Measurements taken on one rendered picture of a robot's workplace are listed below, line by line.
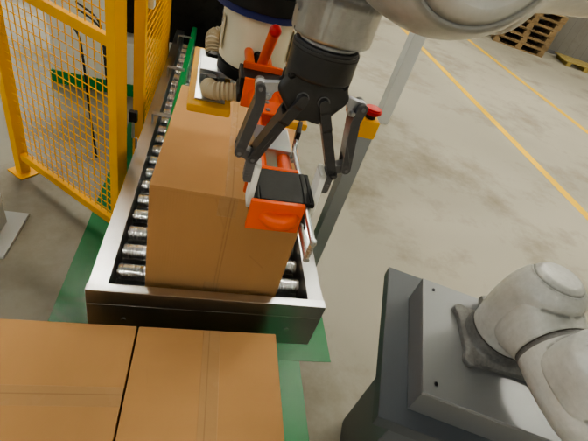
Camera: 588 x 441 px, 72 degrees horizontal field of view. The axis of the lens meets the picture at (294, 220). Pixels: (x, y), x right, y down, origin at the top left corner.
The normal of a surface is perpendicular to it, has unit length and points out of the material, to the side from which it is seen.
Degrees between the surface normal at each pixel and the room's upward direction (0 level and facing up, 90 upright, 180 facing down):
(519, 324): 83
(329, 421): 0
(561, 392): 96
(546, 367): 91
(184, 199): 90
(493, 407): 2
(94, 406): 0
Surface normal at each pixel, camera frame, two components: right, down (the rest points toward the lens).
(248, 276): 0.07, 0.66
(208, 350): 0.25, -0.74
